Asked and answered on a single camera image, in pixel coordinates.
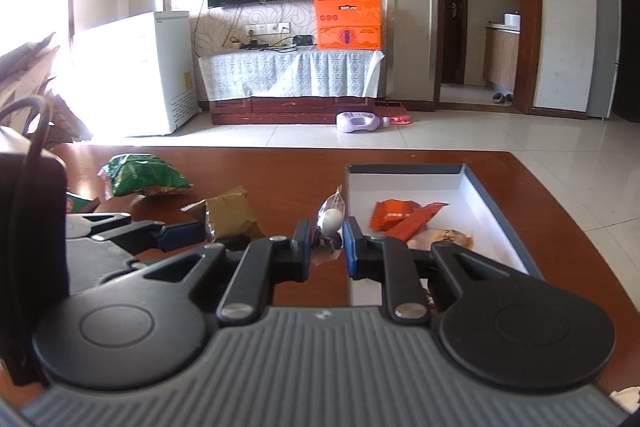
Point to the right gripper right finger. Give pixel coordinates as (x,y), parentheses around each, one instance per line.
(415,284)

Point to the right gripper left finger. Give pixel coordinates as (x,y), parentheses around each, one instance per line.
(235,287)

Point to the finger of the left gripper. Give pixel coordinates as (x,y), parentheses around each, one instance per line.
(97,220)
(141,236)

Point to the red long snack packet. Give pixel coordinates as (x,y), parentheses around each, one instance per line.
(416,222)

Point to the orange peanut snack bag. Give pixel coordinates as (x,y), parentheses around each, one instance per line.
(425,239)

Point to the orange square snack packet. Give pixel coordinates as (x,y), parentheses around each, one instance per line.
(391,212)

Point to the tan brown snack packet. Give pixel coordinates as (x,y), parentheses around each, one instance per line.
(226,216)

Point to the green red snack bag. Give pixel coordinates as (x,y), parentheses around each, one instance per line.
(78,204)

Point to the green chip bag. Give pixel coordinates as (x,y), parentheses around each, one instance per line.
(142,174)

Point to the grey shallow tray box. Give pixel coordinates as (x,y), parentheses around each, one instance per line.
(469,208)

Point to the white chest freezer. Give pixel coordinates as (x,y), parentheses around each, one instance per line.
(131,77)

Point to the red floor mat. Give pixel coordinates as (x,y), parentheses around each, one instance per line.
(394,113)

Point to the purple white floor toy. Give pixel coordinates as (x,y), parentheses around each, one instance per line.
(351,122)

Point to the dark wood TV cabinet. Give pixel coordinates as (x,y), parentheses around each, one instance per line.
(297,110)

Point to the white lace cabinet cloth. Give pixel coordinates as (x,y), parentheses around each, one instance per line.
(295,73)

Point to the kitchen counter cabinet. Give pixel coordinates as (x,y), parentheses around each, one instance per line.
(501,56)

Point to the orange gift box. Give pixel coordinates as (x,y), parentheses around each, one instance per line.
(349,24)

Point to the black camera box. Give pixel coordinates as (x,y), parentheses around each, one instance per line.
(34,272)

